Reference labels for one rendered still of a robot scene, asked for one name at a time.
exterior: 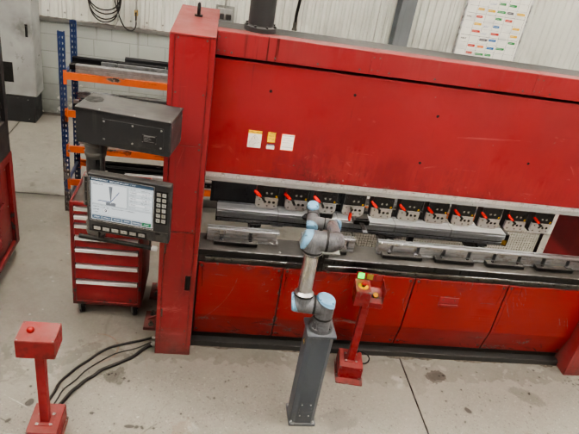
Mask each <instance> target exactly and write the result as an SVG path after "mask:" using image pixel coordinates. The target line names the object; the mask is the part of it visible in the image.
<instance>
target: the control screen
mask: <svg viewBox="0 0 579 434"><path fill-rule="evenodd" d="M90 207H91V218H92V219H98V220H106V221H112V222H117V223H122V224H127V225H132V226H141V227H146V228H152V224H153V188H152V187H147V186H142V185H137V184H131V183H123V182H117V181H112V180H107V179H102V178H97V177H90ZM103 208H104V209H108V210H109V212H108V213H105V212H103Z"/></svg>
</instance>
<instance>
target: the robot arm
mask: <svg viewBox="0 0 579 434"><path fill-rule="evenodd" d="M319 207H320V206H319V203H318V202H317V201H309V202H308V206H307V208H308V213H307V214H304V215H303V216H302V218H303V219H304V220H306V228H307V230H305V232H304V234H303V235H302V242H301V246H300V247H301V249H302V252H303V253H304V256H303V260H302V269H301V274H300V279H299V283H298V288H296V289H295V292H292V294H291V310H292V311H293V312H298V313H309V314H313V316H312V317H311V319H310V320H309V322H308V329H309V330H310V331H311V332H313V333H314V334H317V335H321V336H325V335H328V334H330V333H331V332H332V330H333V321H332V318H333V311H334V308H335V303H336V300H335V299H334V297H333V296H332V295H331V294H329V293H326V292H320V293H319V294H318V295H315V294H314V292H313V290H312V288H313V284H314V276H315V272H316V267H317V263H318V258H319V256H321V255H322V252H323V251H324V252H335V251H338V250H339V249H341V248H342V246H343V245H344V243H345V238H344V235H343V234H342V233H341V232H340V229H341V224H342V222H341V220H336V219H328V218H322V217H320V209H319ZM323 229H324V230H327V232H324V231H323Z"/></svg>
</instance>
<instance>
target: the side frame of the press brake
mask: <svg viewBox="0 0 579 434"><path fill-rule="evenodd" d="M195 14H197V6H192V5H186V4H183V5H182V7H181V9H180V10H179V13H178V15H177V18H176V20H175V21H174V23H173V26H172V28H171V31H170V41H169V59H168V78H167V96H166V105H169V106H173V107H179V108H184V110H183V118H182V132H181V141H180V142H179V144H178V145H177V147H176V148H175V150H174V151H173V153H172V154H171V156H170V157H164V168H163V182H168V183H173V195H172V210H171V239H170V241H169V243H168V244H165V243H160V242H159V277H158V295H157V313H156V332H155V350H154V353H163V354H179V355H189V354H190V338H191V329H192V320H193V310H194V300H195V290H196V271H197V261H198V250H199V241H200V232H201V225H202V207H203V197H204V186H205V170H206V160H207V150H208V140H209V121H210V110H211V101H212V90H213V81H214V70H215V52H216V42H217V32H218V24H219V20H220V10H219V9H211V8H204V7H201V14H202V17H198V16H195Z"/></svg>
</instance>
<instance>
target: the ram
mask: <svg viewBox="0 0 579 434"><path fill-rule="evenodd" d="M249 130H255V131H262V139H261V145H260V148H256V147H247V141H248V134H249ZM268 132H271V133H276V139H275V143H272V142H267V138H268ZM282 133H285V134H293V135H295V141H294V146H293V152H291V151H282V150H280V144H281V138H282ZM266 144H271V145H274V150H272V149H266ZM206 171H211V172H220V173H228V174H237V175H246V176H255V177H271V178H280V179H288V180H296V181H305V182H314V183H330V184H339V185H348V186H357V187H366V188H374V189H391V190H400V191H407V192H416V193H425V194H434V195H450V196H459V197H468V198H476V199H485V200H494V201H503V202H519V203H527V204H536V205H545V206H553V207H562V208H579V102H573V101H566V100H560V99H553V98H546V97H540V96H528V95H521V94H514V93H507V92H500V91H494V90H481V89H475V88H468V87H461V86H455V85H448V84H436V83H428V82H422V81H415V80H408V79H402V78H395V77H383V76H376V75H369V74H363V73H356V72H349V71H336V70H330V69H323V68H316V67H310V66H303V65H291V64H284V63H277V62H270V61H263V60H256V59H244V58H238V57H231V56H224V55H218V54H216V55H215V70H214V81H213V90H212V101H211V110H210V121H209V140H208V150H207V160H206V170H205V173H206ZM205 180H213V181H222V182H230V183H247V184H256V185H265V186H274V187H283V188H292V189H308V190H317V191H326V192H335V193H344V194H353V195H369V196H379V197H388V198H396V199H405V200H414V201H423V202H440V203H449V204H457V205H466V206H475V207H484V208H501V209H510V210H519V211H527V212H536V213H545V214H562V215H571V216H579V213H573V212H564V211H556V210H547V209H538V208H522V207H513V206H504V205H495V204H487V203H477V202H468V201H452V200H443V199H434V198H426V197H417V196H408V195H391V194H383V193H374V192H365V191H356V190H348V189H331V188H322V187H314V186H305V185H296V184H287V183H270V182H261V181H253V180H244V179H235V178H226V177H210V176H205Z"/></svg>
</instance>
